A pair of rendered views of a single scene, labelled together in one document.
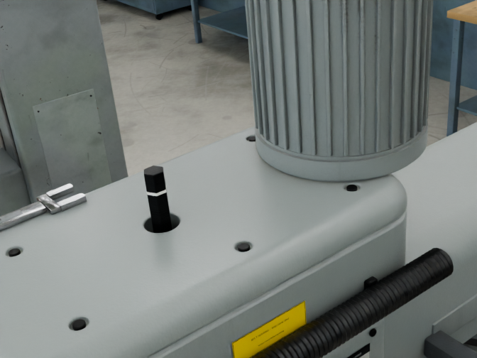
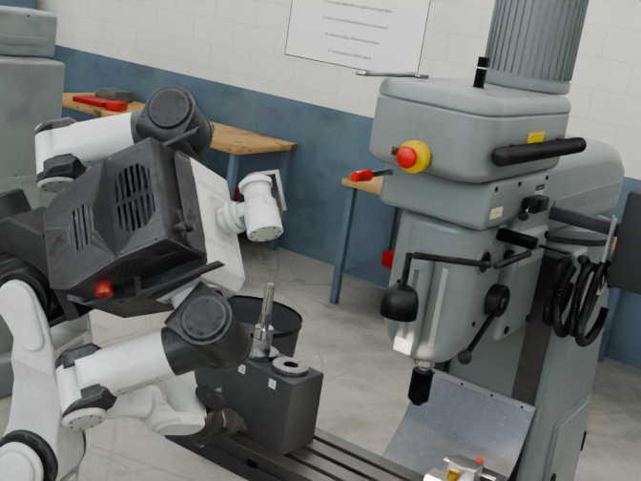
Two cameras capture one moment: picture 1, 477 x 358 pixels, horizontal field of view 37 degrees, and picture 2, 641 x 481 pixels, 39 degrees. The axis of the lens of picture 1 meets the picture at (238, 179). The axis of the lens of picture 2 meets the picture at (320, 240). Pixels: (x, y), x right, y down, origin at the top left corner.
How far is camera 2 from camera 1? 1.49 m
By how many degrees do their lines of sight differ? 26
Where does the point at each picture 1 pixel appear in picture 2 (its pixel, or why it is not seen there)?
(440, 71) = (311, 249)
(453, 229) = not seen: hidden behind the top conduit
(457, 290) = (564, 186)
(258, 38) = (514, 15)
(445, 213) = not seen: hidden behind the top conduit
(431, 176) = not seen: hidden behind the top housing
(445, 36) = (320, 215)
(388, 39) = (574, 24)
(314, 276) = (548, 119)
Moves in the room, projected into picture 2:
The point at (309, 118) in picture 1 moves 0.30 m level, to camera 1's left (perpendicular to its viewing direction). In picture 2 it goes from (535, 56) to (411, 39)
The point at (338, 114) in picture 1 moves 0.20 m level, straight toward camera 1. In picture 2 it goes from (549, 55) to (596, 66)
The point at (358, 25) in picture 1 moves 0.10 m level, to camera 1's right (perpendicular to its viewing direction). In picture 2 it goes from (567, 13) to (604, 19)
